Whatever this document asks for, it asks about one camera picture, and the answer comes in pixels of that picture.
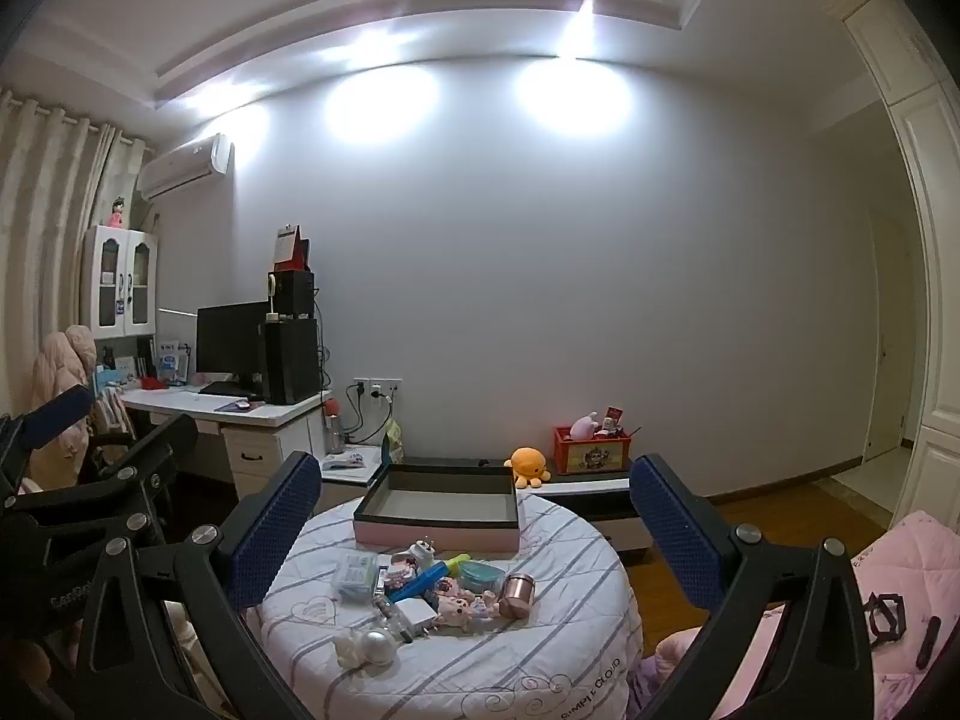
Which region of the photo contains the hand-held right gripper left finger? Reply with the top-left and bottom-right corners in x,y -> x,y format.
71,452 -> 323,720

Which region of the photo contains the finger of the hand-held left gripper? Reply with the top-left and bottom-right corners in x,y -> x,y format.
0,384 -> 95,503
15,414 -> 198,541

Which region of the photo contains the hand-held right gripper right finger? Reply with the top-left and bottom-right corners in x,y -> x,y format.
628,454 -> 875,720

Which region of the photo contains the clear plastic box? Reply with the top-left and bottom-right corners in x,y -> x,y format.
332,551 -> 380,605

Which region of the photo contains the pink printed packet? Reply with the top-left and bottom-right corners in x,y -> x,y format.
379,555 -> 421,597

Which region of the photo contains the white silver ball ornament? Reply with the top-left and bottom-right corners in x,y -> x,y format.
334,626 -> 395,668

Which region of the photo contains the pink black storage box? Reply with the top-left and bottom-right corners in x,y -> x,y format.
352,463 -> 522,557

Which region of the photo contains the white power adapter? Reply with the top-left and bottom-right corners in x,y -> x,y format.
386,596 -> 440,642

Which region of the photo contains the copper metal cup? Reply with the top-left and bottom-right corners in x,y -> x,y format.
499,572 -> 535,620

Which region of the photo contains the teal soap box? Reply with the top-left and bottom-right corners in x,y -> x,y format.
459,561 -> 507,597

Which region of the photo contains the beige pink plush doll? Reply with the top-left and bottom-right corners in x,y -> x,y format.
431,589 -> 500,635

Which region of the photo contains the black office chair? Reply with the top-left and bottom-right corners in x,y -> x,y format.
75,390 -> 151,481

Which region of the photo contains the beige puffer jacket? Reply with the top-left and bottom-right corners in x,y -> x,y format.
30,325 -> 98,485

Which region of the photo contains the low white side cabinet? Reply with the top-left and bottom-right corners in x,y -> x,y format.
322,444 -> 387,500

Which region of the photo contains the blue white box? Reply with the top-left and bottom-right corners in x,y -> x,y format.
154,337 -> 192,383

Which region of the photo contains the red printed crate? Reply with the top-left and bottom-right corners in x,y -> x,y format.
553,426 -> 632,476

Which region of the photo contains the black computer monitor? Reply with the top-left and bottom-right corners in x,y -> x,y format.
196,301 -> 269,383

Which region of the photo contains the white glass-door cabinet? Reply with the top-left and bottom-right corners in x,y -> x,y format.
81,225 -> 160,338

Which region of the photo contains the orange octopus plush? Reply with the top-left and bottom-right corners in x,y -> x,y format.
504,447 -> 552,490

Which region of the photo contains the black computer tower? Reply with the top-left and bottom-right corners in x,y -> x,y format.
260,317 -> 321,406

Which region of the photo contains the cream curtain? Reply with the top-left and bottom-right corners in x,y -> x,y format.
0,86 -> 147,421

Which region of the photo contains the striped white tablecloth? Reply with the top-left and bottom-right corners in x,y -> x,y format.
247,495 -> 644,720

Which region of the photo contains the black speaker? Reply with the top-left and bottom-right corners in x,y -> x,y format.
270,270 -> 316,318

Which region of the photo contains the pink quilt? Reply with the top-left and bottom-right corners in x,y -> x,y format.
637,510 -> 960,720

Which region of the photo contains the red desk calendar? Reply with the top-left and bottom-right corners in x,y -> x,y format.
274,223 -> 312,272

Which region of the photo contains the white air conditioner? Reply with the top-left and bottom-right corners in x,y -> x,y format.
137,133 -> 230,201

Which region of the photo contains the black power cable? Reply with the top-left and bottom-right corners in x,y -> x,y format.
345,382 -> 395,443

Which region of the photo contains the black folding frame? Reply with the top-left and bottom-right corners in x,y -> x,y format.
866,592 -> 908,642

